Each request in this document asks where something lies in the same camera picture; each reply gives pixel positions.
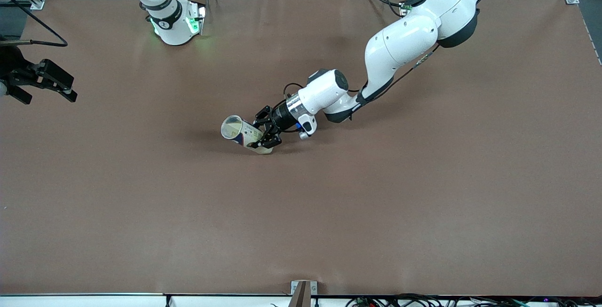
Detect brown table mat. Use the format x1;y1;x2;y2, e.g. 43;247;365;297
0;0;602;297

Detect white table edge rail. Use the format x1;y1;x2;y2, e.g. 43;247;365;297
0;293;602;307

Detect metal mast bracket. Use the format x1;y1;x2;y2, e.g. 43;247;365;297
291;280;318;307

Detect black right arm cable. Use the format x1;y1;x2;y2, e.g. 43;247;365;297
0;0;69;47

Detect black cable bundle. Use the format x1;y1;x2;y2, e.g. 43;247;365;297
345;293;602;307

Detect white blue tennis ball can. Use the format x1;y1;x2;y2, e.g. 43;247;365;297
221;115;276;155

